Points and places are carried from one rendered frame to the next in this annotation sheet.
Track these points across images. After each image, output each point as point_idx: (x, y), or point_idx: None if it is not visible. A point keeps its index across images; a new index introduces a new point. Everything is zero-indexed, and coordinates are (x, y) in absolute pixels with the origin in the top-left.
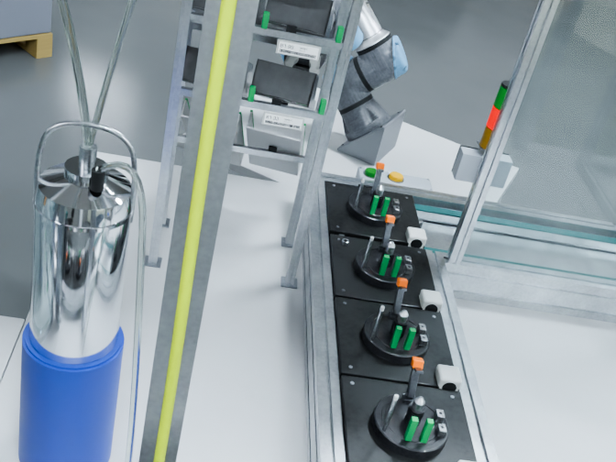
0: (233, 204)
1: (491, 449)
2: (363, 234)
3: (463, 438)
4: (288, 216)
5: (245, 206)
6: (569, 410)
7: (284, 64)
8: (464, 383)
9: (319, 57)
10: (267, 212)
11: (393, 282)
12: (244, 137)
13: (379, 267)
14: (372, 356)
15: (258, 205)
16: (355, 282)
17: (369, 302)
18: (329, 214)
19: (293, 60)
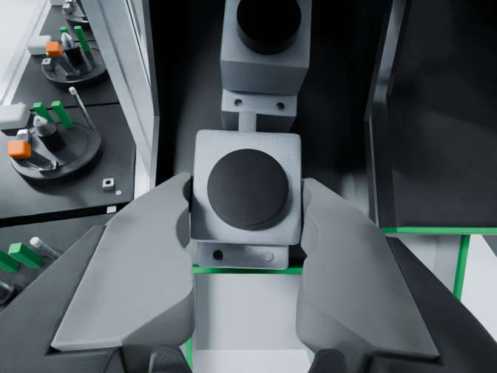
0: (302, 349)
1: (32, 20)
2: (71, 220)
3: (52, 16)
4: (203, 359)
5: (282, 354)
6: None
7: (359, 210)
8: (26, 55)
9: (75, 326)
10: (242, 355)
11: (56, 118)
12: None
13: (69, 136)
14: None
15: (260, 371)
16: (108, 123)
17: (96, 101)
18: None
19: (320, 236)
